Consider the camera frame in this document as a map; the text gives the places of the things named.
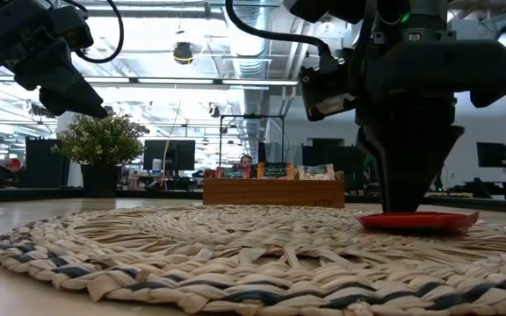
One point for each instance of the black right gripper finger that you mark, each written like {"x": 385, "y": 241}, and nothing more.
{"x": 406, "y": 171}

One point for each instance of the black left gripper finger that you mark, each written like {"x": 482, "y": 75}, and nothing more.
{"x": 55, "y": 70}
{"x": 64, "y": 105}

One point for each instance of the beige apple tea sachet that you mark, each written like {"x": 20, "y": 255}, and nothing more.
{"x": 316, "y": 172}

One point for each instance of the potted green plant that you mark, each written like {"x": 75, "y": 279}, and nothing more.
{"x": 99, "y": 145}

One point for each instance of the black standing panel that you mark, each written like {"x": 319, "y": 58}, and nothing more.
{"x": 44, "y": 162}

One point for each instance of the black room partition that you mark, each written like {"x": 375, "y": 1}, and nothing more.
{"x": 332, "y": 164}

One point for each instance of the person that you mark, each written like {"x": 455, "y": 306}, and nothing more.
{"x": 246, "y": 161}
{"x": 13, "y": 163}

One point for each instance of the long ceiling light strip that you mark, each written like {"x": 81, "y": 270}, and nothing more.
{"x": 169, "y": 81}

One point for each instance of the black computer monitor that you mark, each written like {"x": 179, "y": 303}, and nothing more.
{"x": 169, "y": 155}

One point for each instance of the black ceiling spot lamp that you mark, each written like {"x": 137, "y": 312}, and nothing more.
{"x": 182, "y": 52}

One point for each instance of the wooden compartment box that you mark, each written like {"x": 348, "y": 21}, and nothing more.
{"x": 275, "y": 195}

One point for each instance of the round woven placemat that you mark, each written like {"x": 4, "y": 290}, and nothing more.
{"x": 235, "y": 263}

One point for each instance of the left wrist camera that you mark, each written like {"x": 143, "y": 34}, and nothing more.
{"x": 70, "y": 26}

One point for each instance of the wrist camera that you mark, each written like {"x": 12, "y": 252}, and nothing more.
{"x": 70, "y": 26}
{"x": 327, "y": 92}

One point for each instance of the black angled bracket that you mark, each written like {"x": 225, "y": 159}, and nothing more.
{"x": 482, "y": 191}

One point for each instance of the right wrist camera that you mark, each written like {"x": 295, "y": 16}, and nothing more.
{"x": 327, "y": 92}

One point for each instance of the black wall screen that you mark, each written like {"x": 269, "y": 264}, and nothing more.
{"x": 492, "y": 155}

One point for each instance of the black aluminium table frame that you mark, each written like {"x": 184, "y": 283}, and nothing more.
{"x": 156, "y": 194}

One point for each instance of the silver ventilation duct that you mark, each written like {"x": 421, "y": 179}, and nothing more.
{"x": 248, "y": 66}

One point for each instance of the black metal frame stand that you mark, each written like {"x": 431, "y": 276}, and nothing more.
{"x": 253, "y": 117}

